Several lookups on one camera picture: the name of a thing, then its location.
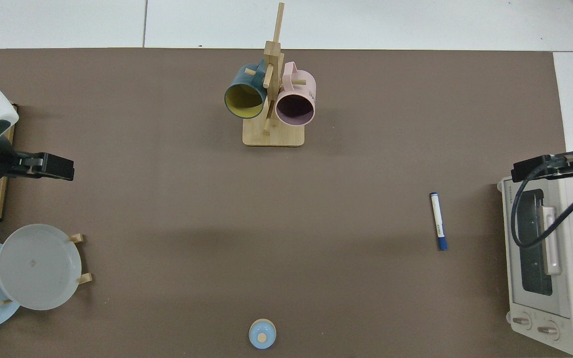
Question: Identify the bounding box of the dark teal mug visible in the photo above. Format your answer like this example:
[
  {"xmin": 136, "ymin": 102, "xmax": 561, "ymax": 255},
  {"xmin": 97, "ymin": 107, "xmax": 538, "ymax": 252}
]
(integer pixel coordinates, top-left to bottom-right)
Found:
[{"xmin": 224, "ymin": 59, "xmax": 269, "ymax": 119}]

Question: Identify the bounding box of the pink mug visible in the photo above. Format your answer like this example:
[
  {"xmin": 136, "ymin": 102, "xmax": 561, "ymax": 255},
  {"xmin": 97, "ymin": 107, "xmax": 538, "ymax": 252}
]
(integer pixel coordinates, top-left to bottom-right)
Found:
[{"xmin": 275, "ymin": 62, "xmax": 316, "ymax": 127}]

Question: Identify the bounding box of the grey plate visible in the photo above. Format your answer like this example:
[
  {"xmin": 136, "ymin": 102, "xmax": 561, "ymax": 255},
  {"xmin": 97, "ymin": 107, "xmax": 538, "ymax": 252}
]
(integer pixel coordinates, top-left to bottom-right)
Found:
[{"xmin": 0, "ymin": 224, "xmax": 83, "ymax": 311}]

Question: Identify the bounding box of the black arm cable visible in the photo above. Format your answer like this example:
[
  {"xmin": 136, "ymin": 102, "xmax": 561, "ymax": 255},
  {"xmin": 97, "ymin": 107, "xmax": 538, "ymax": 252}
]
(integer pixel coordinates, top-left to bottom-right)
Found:
[{"xmin": 511, "ymin": 159, "xmax": 573, "ymax": 249}]

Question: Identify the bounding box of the brown table cloth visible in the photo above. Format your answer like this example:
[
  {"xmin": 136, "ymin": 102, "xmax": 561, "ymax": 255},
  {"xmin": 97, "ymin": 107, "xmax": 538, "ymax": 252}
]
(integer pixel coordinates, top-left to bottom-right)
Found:
[{"xmin": 0, "ymin": 48, "xmax": 566, "ymax": 358}]

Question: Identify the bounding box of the white marker with blue cap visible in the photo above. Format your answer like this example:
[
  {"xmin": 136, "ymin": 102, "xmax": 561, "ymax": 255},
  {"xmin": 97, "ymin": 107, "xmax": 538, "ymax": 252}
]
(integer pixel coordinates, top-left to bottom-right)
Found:
[{"xmin": 429, "ymin": 192, "xmax": 449, "ymax": 251}]

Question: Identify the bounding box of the small blue round thing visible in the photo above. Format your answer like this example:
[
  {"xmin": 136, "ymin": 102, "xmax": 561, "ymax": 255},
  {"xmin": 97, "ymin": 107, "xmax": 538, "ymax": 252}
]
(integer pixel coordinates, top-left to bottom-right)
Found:
[{"xmin": 249, "ymin": 319, "xmax": 277, "ymax": 350}]

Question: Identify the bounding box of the wooden plate rack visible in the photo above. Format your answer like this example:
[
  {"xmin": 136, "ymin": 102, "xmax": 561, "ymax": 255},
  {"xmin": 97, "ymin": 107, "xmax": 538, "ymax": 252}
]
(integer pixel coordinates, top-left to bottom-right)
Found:
[{"xmin": 0, "ymin": 233, "xmax": 93, "ymax": 305}]

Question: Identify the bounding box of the wooden cup stand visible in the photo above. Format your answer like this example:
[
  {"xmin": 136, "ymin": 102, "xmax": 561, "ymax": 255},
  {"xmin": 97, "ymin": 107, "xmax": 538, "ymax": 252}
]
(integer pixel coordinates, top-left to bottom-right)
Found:
[{"xmin": 242, "ymin": 2, "xmax": 305, "ymax": 147}]

